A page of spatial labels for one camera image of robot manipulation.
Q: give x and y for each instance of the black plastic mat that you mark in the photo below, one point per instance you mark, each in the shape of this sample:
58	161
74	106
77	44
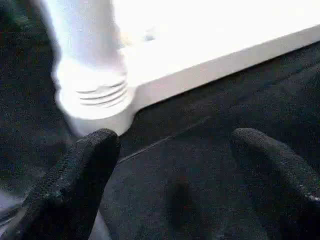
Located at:
200	175

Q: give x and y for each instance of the white plastic table leg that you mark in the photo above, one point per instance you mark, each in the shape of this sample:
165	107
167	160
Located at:
85	37

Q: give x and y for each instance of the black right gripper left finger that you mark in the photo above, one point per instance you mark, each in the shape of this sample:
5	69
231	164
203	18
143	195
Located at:
75	185

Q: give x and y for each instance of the white plastic table top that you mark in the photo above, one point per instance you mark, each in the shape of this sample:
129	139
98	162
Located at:
200	37

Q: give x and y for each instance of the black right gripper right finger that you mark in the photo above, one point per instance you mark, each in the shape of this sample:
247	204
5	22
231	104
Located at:
280	180

